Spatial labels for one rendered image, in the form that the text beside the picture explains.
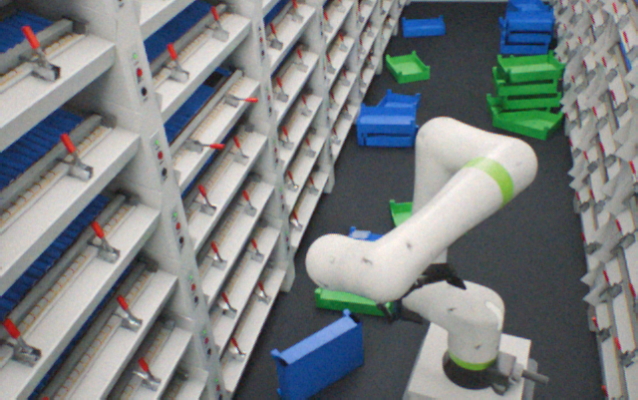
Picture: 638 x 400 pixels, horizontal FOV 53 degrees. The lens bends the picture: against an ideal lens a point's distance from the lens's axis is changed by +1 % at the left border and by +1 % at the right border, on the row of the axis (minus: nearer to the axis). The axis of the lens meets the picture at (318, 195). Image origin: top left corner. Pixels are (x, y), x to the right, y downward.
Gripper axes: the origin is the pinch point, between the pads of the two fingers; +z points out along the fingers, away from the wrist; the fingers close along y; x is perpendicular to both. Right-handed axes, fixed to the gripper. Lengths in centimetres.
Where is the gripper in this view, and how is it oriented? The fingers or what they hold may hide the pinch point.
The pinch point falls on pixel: (439, 301)
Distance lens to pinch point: 149.1
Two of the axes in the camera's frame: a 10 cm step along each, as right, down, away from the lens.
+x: 2.8, 6.9, -6.7
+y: -6.5, 6.5, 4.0
